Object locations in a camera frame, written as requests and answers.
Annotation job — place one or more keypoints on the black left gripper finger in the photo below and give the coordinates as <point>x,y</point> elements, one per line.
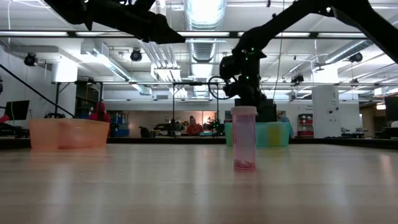
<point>161,40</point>
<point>163,26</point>

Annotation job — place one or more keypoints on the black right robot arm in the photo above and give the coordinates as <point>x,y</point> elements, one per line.
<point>280,25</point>

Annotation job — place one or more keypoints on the translucent green plastic bin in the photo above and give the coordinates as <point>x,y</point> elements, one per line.
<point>264,135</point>

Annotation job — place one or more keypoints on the translucent orange plastic bin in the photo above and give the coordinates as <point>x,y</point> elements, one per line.
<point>43,133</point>

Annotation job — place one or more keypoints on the large black monitor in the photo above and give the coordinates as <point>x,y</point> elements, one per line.
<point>269,110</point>

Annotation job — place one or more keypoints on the black ceiling spotlight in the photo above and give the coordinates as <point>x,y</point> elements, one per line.
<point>356,57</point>
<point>30,59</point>
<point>136,55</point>
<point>297,78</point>

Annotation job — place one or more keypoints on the person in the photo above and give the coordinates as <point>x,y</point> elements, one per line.
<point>100,113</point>
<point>283,117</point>
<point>194,127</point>

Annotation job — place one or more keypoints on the red storage shelf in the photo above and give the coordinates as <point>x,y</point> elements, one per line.
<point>304,126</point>

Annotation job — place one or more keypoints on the white square column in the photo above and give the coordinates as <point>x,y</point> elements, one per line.
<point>63,93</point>
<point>325,105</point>

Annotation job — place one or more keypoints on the blue storage bins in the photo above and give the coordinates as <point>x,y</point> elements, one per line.
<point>119,129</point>

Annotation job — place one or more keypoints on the black diagonal rod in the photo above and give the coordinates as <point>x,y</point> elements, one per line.
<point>37,91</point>

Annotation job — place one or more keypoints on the black computer monitor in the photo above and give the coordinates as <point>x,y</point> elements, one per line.
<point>391,109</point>
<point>16,109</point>

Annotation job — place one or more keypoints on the red object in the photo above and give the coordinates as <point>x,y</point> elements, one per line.
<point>3,119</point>

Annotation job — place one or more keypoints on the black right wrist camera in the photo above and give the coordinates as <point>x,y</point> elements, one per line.
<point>228,67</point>

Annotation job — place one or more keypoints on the silver ceiling air duct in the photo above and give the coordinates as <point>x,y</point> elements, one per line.
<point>203,49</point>

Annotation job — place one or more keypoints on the black distant rig frame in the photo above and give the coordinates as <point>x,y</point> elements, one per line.
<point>196,83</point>
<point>77,82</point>

